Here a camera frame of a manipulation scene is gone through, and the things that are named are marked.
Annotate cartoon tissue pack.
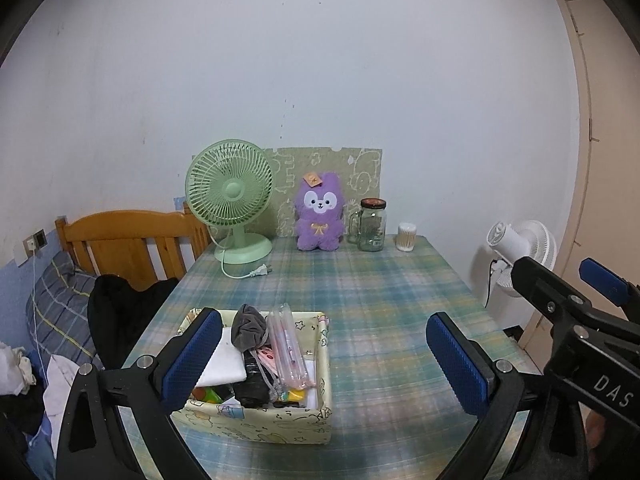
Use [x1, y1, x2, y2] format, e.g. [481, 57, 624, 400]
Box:
[272, 389, 307, 408]

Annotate yellow cartoon storage box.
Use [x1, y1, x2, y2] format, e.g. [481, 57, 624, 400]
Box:
[172, 312, 333, 445]

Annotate wooden bed headboard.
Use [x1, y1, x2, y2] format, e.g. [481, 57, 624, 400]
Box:
[55, 206, 212, 290]

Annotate gray socks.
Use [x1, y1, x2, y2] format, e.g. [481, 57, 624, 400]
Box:
[231, 304, 269, 353]

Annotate black umbrella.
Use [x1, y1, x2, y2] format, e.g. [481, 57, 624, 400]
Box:
[232, 351, 273, 408]

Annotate clear plastic pencil pouch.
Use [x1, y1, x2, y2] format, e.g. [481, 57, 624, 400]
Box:
[266, 304, 312, 390]

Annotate pink wet wipes pack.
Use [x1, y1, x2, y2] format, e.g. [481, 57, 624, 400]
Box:
[250, 347, 279, 380]

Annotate blue plaid pillow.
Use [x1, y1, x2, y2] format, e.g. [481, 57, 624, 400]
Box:
[26, 252, 102, 368]

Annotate glass mason jar mug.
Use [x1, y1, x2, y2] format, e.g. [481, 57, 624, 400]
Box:
[347, 197, 386, 252]

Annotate black clothing on chair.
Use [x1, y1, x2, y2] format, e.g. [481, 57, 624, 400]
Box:
[88, 274, 179, 370]

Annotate wall power outlet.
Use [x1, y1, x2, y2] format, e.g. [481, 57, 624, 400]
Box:
[23, 230, 48, 257]

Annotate green desk fan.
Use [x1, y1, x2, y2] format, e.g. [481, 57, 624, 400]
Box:
[184, 139, 273, 281]

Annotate white garment on bed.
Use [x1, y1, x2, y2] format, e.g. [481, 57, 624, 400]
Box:
[43, 354, 79, 457]

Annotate purple plush bear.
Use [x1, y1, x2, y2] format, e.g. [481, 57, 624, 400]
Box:
[294, 172, 345, 252]

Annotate white standing fan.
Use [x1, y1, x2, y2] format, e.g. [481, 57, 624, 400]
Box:
[486, 220, 558, 298]

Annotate white crumpled cloth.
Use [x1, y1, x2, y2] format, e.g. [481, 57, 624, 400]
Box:
[0, 342, 37, 396]

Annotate beige door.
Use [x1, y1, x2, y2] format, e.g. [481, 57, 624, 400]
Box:
[519, 0, 640, 356]

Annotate cotton swab container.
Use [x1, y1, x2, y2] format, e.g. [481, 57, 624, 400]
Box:
[395, 222, 416, 252]

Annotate white towel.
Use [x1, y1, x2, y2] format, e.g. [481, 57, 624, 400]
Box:
[196, 327, 246, 388]

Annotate green tissue pack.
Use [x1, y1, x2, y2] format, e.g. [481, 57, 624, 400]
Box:
[192, 385, 234, 404]

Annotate green patterned board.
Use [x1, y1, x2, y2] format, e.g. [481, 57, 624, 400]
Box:
[250, 148, 383, 238]

